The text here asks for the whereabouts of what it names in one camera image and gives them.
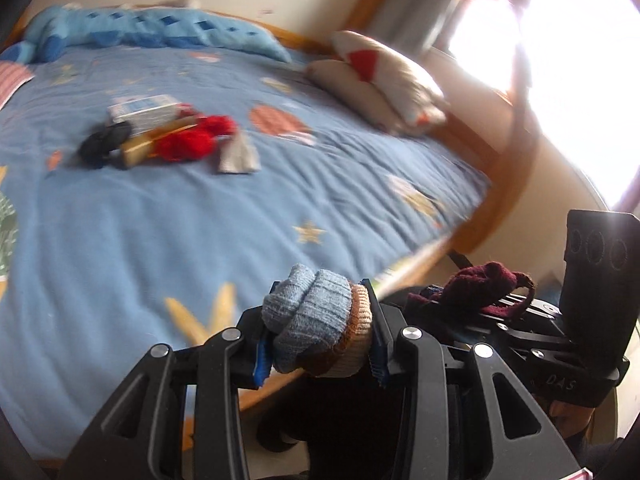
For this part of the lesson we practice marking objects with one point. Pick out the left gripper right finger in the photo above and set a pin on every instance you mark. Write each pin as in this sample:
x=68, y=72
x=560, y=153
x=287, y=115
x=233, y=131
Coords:
x=448, y=406

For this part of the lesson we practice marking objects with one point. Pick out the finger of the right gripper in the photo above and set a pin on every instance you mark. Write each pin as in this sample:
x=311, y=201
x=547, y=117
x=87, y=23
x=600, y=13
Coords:
x=510, y=304

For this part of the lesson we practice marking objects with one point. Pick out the maroon sock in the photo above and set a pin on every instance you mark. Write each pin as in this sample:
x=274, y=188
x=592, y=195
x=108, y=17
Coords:
x=488, y=279

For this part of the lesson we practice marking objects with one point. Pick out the blue patterned bed blanket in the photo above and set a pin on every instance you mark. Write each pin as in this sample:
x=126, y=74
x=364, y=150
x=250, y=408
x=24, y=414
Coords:
x=91, y=256

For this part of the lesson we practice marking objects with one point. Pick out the white plush toy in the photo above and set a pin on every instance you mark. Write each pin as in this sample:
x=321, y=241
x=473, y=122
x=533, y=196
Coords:
x=180, y=4

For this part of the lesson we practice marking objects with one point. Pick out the grey curtain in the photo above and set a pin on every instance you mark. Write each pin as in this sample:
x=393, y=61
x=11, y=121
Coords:
x=410, y=26

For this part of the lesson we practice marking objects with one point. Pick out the beige bottom pillow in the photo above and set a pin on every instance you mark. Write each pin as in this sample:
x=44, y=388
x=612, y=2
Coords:
x=342, y=81

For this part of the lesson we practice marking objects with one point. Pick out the white red top pillow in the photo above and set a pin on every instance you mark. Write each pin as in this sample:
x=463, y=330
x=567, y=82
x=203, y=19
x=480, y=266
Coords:
x=409, y=89

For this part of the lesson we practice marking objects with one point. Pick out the wooden bunk bed frame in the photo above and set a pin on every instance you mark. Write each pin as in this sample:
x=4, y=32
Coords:
x=478, y=128

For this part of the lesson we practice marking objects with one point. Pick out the blue crocodile plush pillow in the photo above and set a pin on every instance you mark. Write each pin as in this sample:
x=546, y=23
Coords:
x=56, y=28

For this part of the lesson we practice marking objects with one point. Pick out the white grey sock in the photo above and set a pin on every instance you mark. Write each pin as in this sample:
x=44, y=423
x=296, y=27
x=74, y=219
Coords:
x=238, y=155

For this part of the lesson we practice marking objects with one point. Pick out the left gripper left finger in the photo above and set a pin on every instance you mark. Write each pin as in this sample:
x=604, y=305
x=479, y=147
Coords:
x=137, y=434

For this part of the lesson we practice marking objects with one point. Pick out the amber bottle gold cap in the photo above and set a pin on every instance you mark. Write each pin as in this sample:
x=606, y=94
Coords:
x=139, y=148

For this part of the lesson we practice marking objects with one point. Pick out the pink checked pillow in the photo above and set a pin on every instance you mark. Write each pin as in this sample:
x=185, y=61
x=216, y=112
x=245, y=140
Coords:
x=12, y=77

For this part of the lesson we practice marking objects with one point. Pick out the red scrunchie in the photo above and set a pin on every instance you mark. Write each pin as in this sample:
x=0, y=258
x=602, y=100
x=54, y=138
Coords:
x=194, y=142

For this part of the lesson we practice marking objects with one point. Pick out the black scrunchie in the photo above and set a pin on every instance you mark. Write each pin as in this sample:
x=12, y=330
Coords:
x=96, y=151

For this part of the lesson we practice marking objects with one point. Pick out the blue grey sock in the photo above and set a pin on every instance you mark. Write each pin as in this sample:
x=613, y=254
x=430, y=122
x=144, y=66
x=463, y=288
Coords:
x=322, y=323

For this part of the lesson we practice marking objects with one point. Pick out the white blue milk carton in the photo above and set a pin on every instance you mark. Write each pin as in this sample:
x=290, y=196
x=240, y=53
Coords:
x=144, y=113

